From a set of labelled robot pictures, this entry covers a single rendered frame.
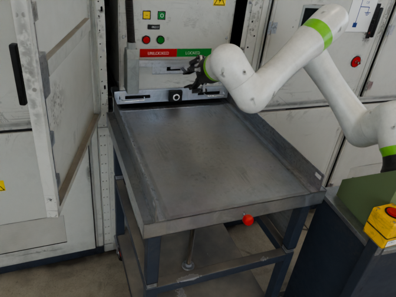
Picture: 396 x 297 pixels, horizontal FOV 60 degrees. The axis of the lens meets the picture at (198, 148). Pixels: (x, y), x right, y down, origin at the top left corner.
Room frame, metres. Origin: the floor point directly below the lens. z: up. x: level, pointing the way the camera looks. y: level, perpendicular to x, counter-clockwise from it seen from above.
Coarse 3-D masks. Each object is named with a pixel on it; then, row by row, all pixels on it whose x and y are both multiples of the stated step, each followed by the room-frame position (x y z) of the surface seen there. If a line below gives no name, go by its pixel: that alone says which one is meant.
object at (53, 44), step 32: (32, 0) 0.77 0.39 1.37; (64, 0) 1.00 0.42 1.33; (32, 32) 0.68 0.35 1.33; (64, 32) 0.98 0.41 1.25; (96, 32) 1.27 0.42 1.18; (32, 64) 0.67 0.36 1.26; (64, 64) 0.95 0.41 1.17; (32, 96) 0.67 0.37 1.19; (64, 96) 0.91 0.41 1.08; (32, 128) 0.67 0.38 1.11; (64, 128) 0.88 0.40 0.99; (64, 160) 0.85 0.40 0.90; (64, 192) 0.77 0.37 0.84
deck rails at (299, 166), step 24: (120, 120) 1.16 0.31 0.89; (240, 120) 1.37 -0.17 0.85; (264, 120) 1.27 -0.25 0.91; (264, 144) 1.18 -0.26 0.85; (288, 144) 1.10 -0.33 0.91; (144, 168) 0.93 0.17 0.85; (288, 168) 1.03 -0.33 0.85; (312, 168) 0.97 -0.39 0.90; (144, 192) 0.80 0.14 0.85; (312, 192) 0.91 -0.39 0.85
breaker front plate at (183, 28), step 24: (120, 0) 1.36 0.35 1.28; (144, 0) 1.40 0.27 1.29; (168, 0) 1.44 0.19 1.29; (192, 0) 1.48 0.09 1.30; (120, 24) 1.36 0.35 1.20; (144, 24) 1.40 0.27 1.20; (168, 24) 1.44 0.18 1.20; (192, 24) 1.49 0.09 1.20; (216, 24) 1.53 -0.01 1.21; (120, 48) 1.36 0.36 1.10; (144, 48) 1.40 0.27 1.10; (168, 48) 1.44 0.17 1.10; (192, 48) 1.49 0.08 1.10; (120, 72) 1.36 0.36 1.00; (144, 72) 1.40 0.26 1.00; (168, 72) 1.45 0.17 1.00
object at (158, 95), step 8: (112, 88) 1.38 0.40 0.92; (160, 88) 1.43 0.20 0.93; (168, 88) 1.44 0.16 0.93; (176, 88) 1.45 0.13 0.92; (184, 88) 1.47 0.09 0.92; (208, 88) 1.52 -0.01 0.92; (216, 88) 1.54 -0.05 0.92; (128, 96) 1.36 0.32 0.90; (136, 96) 1.38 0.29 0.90; (152, 96) 1.41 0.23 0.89; (160, 96) 1.42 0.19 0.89; (168, 96) 1.44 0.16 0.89; (184, 96) 1.47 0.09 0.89; (192, 96) 1.49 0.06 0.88; (200, 96) 1.50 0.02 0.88; (224, 96) 1.55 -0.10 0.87
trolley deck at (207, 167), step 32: (160, 128) 1.21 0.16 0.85; (192, 128) 1.24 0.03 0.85; (224, 128) 1.28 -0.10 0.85; (128, 160) 0.97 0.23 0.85; (160, 160) 0.99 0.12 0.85; (192, 160) 1.01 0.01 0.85; (224, 160) 1.04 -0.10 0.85; (256, 160) 1.06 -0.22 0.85; (128, 192) 0.86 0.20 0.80; (160, 192) 0.82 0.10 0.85; (192, 192) 0.84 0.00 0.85; (224, 192) 0.86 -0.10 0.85; (256, 192) 0.88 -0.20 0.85; (288, 192) 0.90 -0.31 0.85; (320, 192) 0.92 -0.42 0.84; (160, 224) 0.69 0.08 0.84; (192, 224) 0.73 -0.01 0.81
